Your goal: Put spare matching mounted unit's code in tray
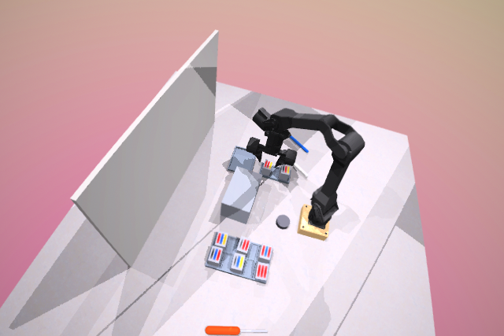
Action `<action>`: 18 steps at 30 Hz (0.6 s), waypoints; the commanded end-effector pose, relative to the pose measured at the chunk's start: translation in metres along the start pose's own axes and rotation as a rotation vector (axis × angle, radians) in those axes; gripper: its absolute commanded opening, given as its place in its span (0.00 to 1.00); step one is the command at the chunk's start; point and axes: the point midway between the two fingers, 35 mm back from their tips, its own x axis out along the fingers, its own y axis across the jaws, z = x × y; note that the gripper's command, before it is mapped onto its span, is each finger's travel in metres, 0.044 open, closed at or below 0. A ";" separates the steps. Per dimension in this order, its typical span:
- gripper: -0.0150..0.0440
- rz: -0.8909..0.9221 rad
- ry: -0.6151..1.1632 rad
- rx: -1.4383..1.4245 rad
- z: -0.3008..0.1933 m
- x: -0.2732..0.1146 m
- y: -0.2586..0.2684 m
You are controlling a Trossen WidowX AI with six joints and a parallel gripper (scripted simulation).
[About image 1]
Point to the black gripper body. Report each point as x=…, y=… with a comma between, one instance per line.
x=288, y=156

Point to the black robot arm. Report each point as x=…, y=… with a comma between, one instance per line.
x=323, y=200

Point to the orange-handled screwdriver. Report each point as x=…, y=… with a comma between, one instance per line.
x=227, y=330

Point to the grey cylinder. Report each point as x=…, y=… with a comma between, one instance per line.
x=283, y=221

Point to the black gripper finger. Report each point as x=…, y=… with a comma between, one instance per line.
x=258, y=156
x=279, y=162

